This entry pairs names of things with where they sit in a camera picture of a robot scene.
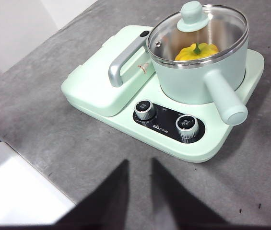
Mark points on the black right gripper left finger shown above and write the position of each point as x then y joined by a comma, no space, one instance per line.
106,206

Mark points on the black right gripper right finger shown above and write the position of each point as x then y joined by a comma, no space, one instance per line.
178,208

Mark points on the glass lid with mint knob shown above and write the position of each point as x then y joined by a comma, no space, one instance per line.
192,16

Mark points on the white flat platform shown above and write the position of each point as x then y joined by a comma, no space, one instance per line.
17,191

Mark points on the mint green breakfast maker base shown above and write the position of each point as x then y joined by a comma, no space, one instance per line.
214,134

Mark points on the silver control dial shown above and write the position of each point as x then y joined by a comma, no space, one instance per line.
187,127
144,110

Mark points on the yellow toy pumpkin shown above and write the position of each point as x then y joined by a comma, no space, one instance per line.
185,54

